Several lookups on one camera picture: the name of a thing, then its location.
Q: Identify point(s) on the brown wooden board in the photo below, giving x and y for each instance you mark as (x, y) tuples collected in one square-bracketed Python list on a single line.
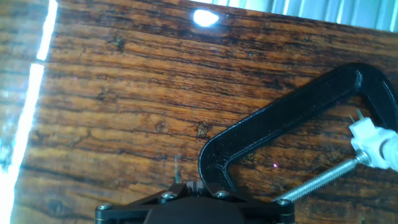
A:
[(124, 93)]

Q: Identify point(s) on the white lamp socket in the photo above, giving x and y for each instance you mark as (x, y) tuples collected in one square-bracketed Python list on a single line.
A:
[(368, 140)]

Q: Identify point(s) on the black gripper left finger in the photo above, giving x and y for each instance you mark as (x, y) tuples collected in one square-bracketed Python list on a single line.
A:
[(130, 208)]

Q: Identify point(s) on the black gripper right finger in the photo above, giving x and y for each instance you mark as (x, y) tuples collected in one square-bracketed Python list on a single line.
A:
[(264, 210)]

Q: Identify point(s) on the black metal C-clamp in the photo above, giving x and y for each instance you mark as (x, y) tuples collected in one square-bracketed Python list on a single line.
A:
[(280, 115)]

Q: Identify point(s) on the small white cap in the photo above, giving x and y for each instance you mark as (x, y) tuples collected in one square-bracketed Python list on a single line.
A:
[(392, 152)]

